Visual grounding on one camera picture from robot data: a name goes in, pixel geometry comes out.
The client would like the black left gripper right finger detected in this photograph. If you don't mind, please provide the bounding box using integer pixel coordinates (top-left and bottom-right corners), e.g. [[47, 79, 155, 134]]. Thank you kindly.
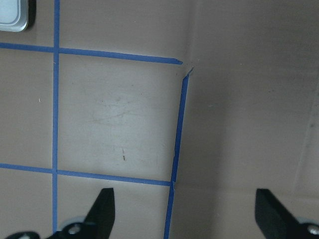
[[255, 188, 319, 239]]

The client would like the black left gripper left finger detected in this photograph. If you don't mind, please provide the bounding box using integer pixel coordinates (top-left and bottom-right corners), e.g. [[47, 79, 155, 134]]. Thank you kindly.
[[50, 188, 115, 239]]

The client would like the brown cardboard table cover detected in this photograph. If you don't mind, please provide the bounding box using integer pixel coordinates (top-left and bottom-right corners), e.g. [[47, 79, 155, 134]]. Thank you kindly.
[[0, 0, 319, 239]]

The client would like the silver digital kitchen scale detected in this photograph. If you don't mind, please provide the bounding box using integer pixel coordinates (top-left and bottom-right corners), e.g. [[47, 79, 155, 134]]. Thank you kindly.
[[0, 0, 28, 32]]

